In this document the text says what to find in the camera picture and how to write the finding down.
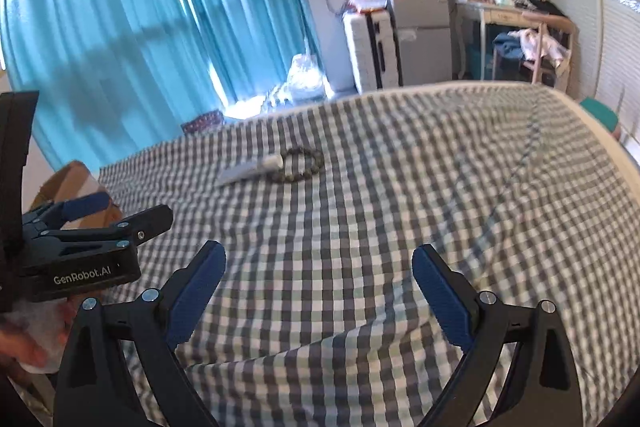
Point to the teal stool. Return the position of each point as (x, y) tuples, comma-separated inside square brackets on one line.
[(605, 115)]

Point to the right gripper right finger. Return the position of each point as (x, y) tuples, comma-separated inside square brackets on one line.
[(541, 386)]

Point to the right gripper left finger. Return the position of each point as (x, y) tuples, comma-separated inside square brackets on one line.
[(94, 385)]

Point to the turquoise window curtain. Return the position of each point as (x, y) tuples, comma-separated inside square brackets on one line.
[(116, 76)]

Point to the grey mini fridge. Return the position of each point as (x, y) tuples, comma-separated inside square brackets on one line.
[(423, 34)]

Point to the white hard suitcase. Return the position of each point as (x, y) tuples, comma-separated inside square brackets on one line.
[(372, 50)]

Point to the dark patterned floor bag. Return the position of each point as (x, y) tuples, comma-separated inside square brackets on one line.
[(204, 123)]

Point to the wooden chair with clothes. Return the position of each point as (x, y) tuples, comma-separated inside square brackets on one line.
[(516, 53)]

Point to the large clear water jug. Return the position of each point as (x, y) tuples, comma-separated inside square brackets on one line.
[(305, 82)]

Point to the pack of water bottles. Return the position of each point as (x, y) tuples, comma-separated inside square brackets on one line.
[(277, 100)]

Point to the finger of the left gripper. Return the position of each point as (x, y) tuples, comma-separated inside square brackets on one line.
[(54, 215), (136, 229)]

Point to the black gripper camera display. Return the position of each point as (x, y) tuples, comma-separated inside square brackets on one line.
[(17, 114)]

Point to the white cream tube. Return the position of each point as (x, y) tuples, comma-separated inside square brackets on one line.
[(250, 169)]

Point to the brown cardboard box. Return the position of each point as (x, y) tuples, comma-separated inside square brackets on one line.
[(74, 181)]

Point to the white wooden desk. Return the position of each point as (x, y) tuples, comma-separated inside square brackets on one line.
[(492, 18)]

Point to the white sliding wardrobe doors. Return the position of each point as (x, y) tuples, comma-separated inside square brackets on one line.
[(606, 55)]

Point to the person's left hand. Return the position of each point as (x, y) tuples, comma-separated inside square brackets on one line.
[(34, 337)]

